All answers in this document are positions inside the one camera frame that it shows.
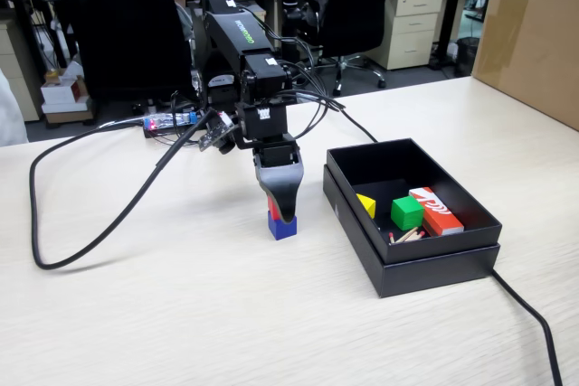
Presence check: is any white garment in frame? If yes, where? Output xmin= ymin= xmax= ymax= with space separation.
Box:
xmin=0 ymin=68 xmax=29 ymax=147

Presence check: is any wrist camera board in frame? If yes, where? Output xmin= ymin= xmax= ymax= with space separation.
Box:
xmin=197 ymin=110 xmax=239 ymax=155

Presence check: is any flat brown and white box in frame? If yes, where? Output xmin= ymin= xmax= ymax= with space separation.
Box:
xmin=43 ymin=103 xmax=95 ymax=126

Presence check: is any large black office chair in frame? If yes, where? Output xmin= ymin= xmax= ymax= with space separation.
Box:
xmin=51 ymin=0 xmax=200 ymax=105

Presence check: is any black trash bin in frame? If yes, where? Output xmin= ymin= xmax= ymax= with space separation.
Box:
xmin=454 ymin=36 xmax=481 ymax=79

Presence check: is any black cardboard box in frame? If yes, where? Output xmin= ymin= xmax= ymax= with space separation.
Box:
xmin=325 ymin=137 xmax=504 ymax=265

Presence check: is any thick black camera cable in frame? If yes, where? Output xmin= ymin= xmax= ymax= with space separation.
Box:
xmin=28 ymin=108 xmax=216 ymax=271

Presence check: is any controller board with red LED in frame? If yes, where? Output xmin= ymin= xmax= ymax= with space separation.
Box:
xmin=142 ymin=110 xmax=204 ymax=139

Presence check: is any black open box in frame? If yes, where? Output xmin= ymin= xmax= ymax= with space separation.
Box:
xmin=322 ymin=164 xmax=502 ymax=299

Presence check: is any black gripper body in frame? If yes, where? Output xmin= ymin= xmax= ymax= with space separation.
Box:
xmin=251 ymin=135 xmax=303 ymax=171

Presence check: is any office desk with black legs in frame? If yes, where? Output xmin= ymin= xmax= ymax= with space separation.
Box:
xmin=397 ymin=0 xmax=497 ymax=71

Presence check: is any yellow wedge block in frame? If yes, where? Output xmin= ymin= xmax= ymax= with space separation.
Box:
xmin=356 ymin=193 xmax=377 ymax=220

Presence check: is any blue cube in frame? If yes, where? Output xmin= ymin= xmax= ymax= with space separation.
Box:
xmin=266 ymin=212 xmax=299 ymax=241

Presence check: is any red and white matchbox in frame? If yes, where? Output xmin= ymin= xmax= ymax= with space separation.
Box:
xmin=409 ymin=186 xmax=466 ymax=237

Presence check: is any large brown cardboard box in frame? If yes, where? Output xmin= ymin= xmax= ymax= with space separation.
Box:
xmin=470 ymin=0 xmax=579 ymax=132

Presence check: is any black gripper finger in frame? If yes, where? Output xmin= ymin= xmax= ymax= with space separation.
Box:
xmin=252 ymin=162 xmax=304 ymax=226

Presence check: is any black swivel chair with casters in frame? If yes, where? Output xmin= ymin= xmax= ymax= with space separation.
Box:
xmin=301 ymin=0 xmax=402 ymax=97

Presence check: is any green cube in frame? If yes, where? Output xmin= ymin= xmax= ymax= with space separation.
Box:
xmin=391 ymin=196 xmax=425 ymax=231

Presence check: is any thick black power cable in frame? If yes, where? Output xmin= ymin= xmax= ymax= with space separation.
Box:
xmin=332 ymin=105 xmax=565 ymax=386

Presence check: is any white box with red side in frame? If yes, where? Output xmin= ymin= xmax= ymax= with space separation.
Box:
xmin=40 ymin=74 xmax=90 ymax=106

